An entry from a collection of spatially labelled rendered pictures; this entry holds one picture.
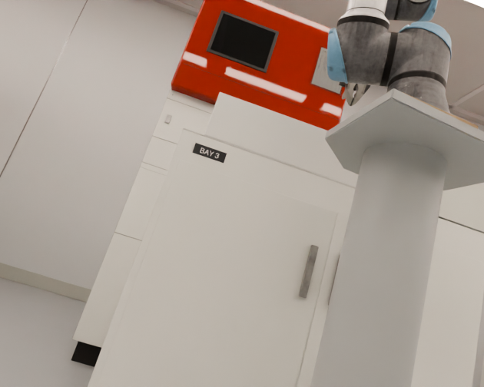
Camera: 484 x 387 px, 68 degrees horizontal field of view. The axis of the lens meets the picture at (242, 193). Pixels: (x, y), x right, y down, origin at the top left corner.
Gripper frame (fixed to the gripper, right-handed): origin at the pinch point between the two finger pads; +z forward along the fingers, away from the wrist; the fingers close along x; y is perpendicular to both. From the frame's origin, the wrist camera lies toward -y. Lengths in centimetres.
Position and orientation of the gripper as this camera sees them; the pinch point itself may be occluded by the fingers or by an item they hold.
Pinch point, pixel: (352, 100)
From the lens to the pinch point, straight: 121.7
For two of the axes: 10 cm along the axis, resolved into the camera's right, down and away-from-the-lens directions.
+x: -9.4, -3.2, -0.9
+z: -2.9, 9.3, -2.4
